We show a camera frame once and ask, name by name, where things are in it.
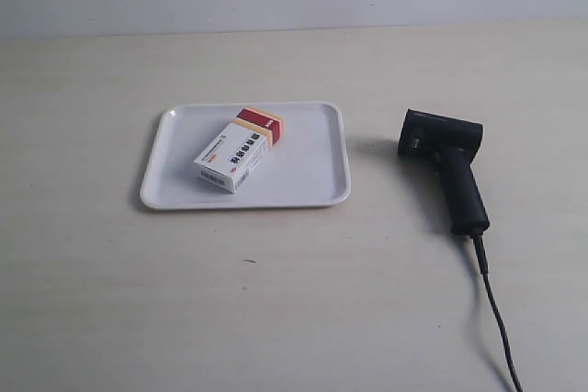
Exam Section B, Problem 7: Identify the white red medicine box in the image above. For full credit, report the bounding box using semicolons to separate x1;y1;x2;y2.
193;107;284;194

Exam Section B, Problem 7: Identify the black handheld barcode scanner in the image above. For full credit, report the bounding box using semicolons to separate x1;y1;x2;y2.
398;109;490;237

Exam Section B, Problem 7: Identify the white plastic tray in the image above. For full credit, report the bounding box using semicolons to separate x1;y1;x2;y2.
139;102;351;210

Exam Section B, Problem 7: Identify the black scanner cable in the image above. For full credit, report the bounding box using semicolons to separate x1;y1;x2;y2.
470;231;525;392

